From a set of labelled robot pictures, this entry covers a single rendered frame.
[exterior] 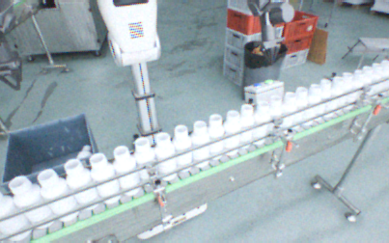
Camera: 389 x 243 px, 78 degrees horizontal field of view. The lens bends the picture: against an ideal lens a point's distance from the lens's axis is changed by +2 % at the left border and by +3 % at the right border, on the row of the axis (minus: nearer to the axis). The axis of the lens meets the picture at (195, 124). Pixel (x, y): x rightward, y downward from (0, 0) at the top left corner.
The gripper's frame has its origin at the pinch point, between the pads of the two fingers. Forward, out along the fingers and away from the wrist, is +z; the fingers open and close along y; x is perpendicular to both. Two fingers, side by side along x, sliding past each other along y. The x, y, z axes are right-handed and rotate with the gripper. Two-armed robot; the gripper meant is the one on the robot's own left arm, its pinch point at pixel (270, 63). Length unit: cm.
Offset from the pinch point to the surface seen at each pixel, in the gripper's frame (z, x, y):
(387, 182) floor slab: 122, 19, 121
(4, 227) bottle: 17, -17, -96
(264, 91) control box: 9.5, -2.8, -6.3
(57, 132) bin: 14, 45, -89
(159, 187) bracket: 19, -25, -60
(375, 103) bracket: 21.3, -23.6, 28.3
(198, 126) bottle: 9.9, -15.3, -42.2
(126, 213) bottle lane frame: 29, -15, -70
